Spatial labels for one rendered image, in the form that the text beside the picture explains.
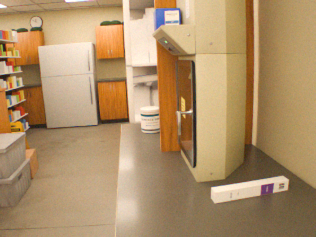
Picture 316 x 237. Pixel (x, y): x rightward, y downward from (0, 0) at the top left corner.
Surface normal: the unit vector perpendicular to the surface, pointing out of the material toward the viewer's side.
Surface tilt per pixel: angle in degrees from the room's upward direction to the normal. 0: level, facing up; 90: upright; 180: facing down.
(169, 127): 90
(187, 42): 90
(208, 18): 90
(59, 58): 90
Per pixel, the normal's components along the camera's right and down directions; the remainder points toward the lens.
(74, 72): 0.11, 0.22
